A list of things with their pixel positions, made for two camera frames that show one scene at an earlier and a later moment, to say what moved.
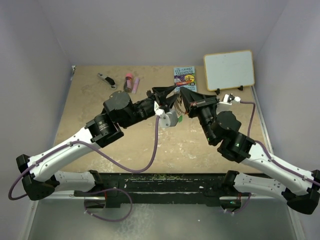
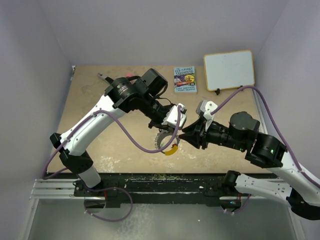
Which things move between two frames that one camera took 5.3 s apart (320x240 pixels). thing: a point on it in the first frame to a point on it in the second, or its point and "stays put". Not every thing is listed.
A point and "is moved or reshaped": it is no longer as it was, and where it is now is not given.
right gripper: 194,101 to 200,136
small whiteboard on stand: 229,70 stays put
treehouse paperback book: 185,77 stays put
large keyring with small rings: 179,106 is moved or reshaped
